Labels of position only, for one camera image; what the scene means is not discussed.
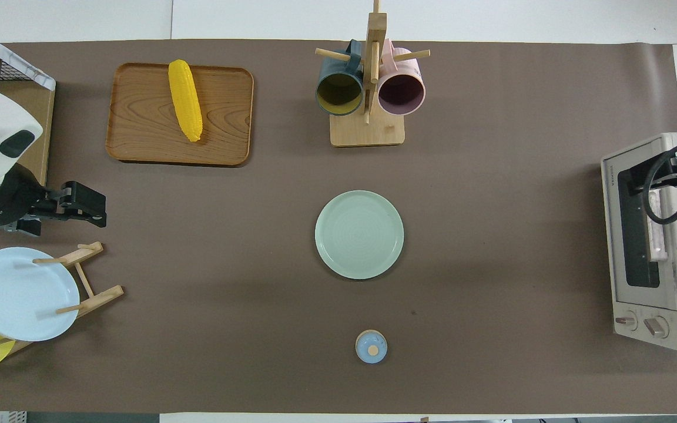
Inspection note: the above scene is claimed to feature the brown wooden tray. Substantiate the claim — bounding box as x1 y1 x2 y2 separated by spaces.
105 62 255 167

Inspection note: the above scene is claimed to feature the brown table mat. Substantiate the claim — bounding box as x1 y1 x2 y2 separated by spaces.
0 39 677 415

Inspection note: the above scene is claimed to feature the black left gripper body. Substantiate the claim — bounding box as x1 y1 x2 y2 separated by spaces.
0 164 63 236

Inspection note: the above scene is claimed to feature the dark blue mug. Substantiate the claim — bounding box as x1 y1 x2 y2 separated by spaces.
315 40 366 117

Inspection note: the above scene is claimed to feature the wooden mug tree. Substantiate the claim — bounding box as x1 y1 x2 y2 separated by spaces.
315 0 431 147

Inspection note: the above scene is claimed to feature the white checkered cloth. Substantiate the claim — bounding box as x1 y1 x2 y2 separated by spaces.
0 22 57 92

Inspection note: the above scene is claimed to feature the pink mug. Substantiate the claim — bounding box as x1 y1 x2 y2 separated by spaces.
377 39 427 116

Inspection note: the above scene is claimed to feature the glass oven door with handle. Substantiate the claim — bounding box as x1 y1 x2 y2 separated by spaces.
603 136 677 312

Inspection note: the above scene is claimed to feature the yellow corn cob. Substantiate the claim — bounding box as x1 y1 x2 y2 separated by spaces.
167 59 204 143

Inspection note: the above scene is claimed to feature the pale green plate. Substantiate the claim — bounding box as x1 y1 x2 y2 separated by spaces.
314 190 405 280

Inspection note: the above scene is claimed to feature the light blue plate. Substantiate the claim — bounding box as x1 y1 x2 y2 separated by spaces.
0 247 81 342

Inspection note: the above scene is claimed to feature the wooden plate rack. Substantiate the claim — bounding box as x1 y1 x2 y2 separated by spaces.
0 241 125 356

